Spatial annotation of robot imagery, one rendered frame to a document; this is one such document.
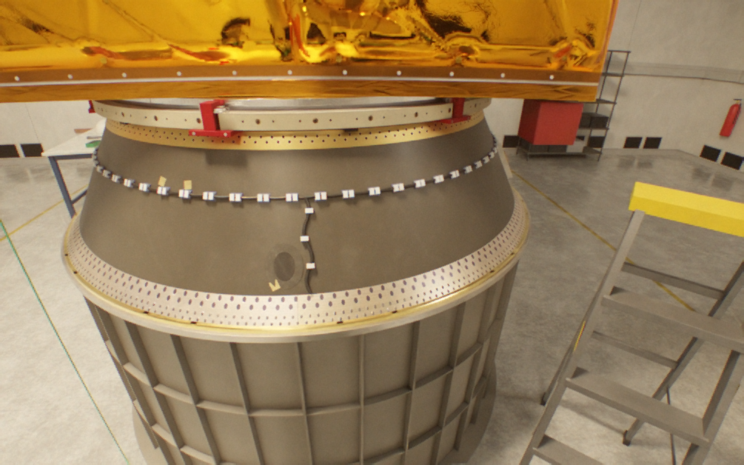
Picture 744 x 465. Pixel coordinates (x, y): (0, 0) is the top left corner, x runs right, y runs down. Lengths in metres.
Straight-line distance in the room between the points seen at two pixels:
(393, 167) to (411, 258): 0.29
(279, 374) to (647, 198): 1.21
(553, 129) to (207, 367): 1.37
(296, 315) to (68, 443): 1.87
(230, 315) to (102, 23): 0.83
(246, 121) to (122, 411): 2.03
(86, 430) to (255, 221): 1.89
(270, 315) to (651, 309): 1.11
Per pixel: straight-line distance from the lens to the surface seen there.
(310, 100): 1.10
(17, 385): 3.25
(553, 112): 1.36
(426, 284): 1.18
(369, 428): 1.54
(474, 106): 1.42
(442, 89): 1.17
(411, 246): 1.15
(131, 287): 1.34
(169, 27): 1.16
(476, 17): 1.14
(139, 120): 1.31
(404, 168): 1.17
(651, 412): 1.48
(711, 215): 1.30
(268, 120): 1.07
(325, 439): 1.54
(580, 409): 2.65
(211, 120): 1.11
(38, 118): 8.35
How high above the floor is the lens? 1.89
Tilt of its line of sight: 28 degrees down
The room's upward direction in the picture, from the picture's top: 1 degrees clockwise
